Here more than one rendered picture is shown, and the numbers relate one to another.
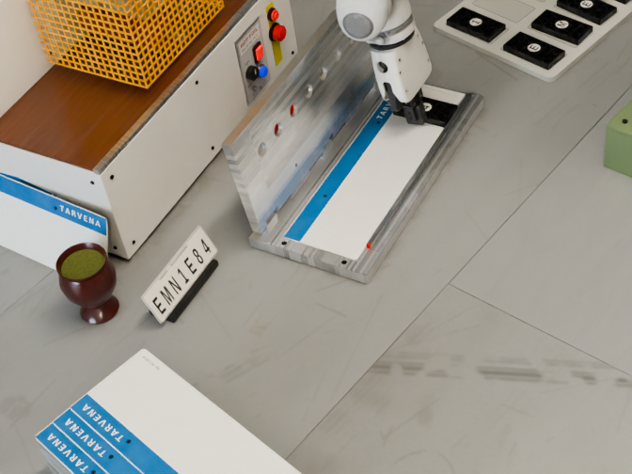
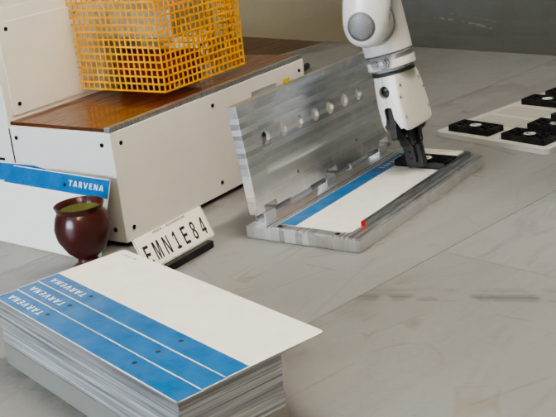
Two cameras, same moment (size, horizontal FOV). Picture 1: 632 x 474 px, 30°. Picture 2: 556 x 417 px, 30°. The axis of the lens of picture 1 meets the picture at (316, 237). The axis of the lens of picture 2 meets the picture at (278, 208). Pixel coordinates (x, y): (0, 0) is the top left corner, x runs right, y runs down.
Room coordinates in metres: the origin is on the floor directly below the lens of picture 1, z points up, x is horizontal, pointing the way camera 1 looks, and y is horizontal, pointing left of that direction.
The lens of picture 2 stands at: (-0.25, 0.04, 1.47)
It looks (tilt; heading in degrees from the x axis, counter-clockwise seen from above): 19 degrees down; 1
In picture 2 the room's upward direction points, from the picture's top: 6 degrees counter-clockwise
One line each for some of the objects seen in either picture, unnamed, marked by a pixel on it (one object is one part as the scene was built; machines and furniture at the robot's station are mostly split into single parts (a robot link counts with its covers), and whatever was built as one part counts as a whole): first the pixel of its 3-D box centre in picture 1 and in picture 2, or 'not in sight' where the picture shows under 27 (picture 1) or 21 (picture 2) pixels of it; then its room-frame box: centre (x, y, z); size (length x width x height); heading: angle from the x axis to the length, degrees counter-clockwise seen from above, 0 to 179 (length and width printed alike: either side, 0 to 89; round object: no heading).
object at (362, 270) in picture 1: (371, 165); (371, 189); (1.42, -0.11, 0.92); 0.44 x 0.21 x 0.04; 144
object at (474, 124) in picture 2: (475, 24); (476, 127); (1.74, -0.35, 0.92); 0.10 x 0.05 x 0.01; 40
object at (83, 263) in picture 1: (90, 286); (84, 238); (1.22, 0.34, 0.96); 0.09 x 0.09 x 0.11
